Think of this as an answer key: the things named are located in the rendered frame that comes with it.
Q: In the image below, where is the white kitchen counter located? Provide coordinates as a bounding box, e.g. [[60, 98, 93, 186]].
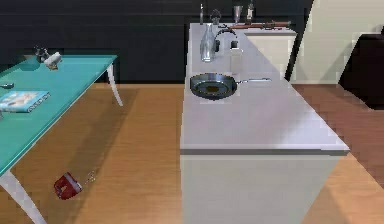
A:
[[179, 22, 350, 224]]

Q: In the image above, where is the clear glass bottle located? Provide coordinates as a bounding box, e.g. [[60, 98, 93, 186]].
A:
[[199, 23, 216, 63]]

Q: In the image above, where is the white bottle with black cap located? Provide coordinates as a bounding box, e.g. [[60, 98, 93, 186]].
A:
[[229, 39, 244, 75]]

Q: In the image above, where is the teal dining table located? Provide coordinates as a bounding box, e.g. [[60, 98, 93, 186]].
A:
[[0, 54, 124, 224]]

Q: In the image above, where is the dark frying pan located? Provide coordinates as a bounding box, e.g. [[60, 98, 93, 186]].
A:
[[189, 72, 273, 101]]

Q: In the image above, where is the dark round ornament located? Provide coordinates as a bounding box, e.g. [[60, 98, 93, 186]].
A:
[[210, 9, 222, 26]]

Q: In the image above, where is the clear drinking glass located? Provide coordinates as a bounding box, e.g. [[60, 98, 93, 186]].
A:
[[233, 5, 244, 24]]

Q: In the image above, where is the white and black small object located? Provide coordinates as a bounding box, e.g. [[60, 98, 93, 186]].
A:
[[33, 46, 63, 71]]

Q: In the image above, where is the pale blue book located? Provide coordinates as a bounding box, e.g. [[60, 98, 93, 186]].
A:
[[0, 90, 52, 114]]

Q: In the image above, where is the dark sofa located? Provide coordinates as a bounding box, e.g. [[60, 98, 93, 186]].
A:
[[338, 25, 384, 111]]

